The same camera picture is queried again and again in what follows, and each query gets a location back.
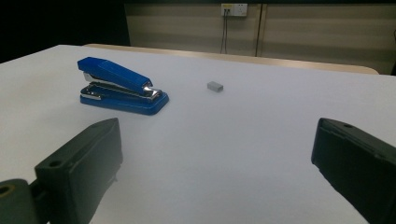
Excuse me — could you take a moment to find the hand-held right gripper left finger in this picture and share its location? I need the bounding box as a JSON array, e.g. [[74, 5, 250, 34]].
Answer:
[[34, 117, 123, 224]]

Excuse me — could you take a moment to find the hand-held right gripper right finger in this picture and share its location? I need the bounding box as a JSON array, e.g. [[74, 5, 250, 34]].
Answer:
[[310, 117, 396, 224]]

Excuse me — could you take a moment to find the blue stapler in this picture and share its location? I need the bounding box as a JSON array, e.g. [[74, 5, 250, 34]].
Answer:
[[77, 56, 170, 117]]

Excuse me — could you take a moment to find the grey block of staples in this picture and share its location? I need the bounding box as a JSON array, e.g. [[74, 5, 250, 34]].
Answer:
[[206, 80, 224, 93]]

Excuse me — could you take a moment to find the white wall socket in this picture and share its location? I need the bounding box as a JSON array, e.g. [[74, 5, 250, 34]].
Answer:
[[220, 3, 249, 18]]

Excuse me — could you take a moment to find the wooden table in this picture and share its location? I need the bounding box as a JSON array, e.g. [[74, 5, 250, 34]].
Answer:
[[83, 43, 380, 76]]

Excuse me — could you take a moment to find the dark cable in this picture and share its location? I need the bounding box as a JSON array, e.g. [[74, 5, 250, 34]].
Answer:
[[219, 9, 226, 54], [224, 9, 230, 55]]

